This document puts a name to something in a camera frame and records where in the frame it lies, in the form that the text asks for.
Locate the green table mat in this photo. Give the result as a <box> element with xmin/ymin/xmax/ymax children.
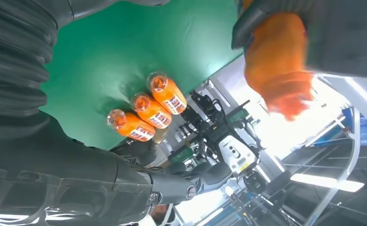
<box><xmin>40</xmin><ymin>0</ymin><xmax>245</xmax><ymax>151</ymax></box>

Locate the white and black background robot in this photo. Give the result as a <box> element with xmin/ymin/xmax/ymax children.
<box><xmin>183</xmin><ymin>90</ymin><xmax>267</xmax><ymax>194</ymax></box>

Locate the long ceiling light panel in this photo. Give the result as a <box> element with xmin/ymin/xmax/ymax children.
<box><xmin>290</xmin><ymin>172</ymin><xmax>366</xmax><ymax>194</ymax></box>

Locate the white curved metal frame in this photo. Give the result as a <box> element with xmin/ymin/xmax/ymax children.
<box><xmin>304</xmin><ymin>107</ymin><xmax>362</xmax><ymax>226</ymax></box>

